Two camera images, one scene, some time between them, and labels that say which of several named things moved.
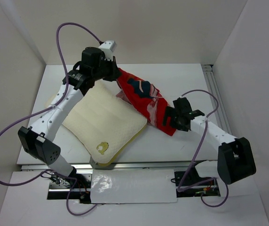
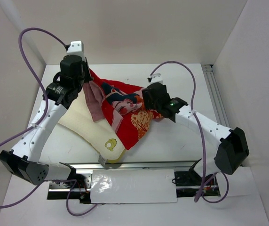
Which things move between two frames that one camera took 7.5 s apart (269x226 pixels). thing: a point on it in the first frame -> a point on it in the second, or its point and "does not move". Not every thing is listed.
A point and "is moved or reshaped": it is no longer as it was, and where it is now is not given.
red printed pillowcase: (145, 98) is moved or reshaped
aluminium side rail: (221, 115) does not move
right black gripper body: (176, 121) -> (152, 104)
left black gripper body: (106, 70) -> (86, 76)
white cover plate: (133, 186) does not move
